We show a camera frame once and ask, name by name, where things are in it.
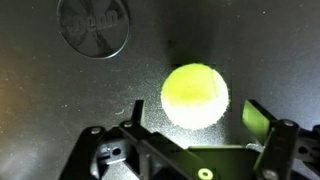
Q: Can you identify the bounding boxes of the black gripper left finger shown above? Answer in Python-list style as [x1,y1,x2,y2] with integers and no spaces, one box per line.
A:
[59,99,188,180]

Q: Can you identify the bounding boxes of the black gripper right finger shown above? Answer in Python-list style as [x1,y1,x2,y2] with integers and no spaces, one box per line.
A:
[242,99,320,180]

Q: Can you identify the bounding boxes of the yellow-green tennis ball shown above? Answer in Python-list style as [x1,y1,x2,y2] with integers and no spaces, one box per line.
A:
[160,63,230,131]

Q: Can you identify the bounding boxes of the black plastic tube lid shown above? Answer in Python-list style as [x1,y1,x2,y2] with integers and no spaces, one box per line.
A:
[56,0,131,60]

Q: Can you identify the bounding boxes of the round black wooden table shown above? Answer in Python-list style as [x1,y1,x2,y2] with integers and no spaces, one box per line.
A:
[0,0,320,180]

